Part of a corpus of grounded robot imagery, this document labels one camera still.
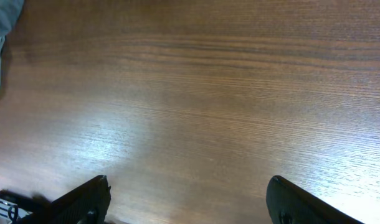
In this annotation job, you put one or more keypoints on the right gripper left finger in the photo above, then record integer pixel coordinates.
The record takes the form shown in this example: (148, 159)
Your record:
(88, 203)

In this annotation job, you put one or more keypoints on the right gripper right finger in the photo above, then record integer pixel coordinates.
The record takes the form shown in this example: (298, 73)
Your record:
(287, 203)

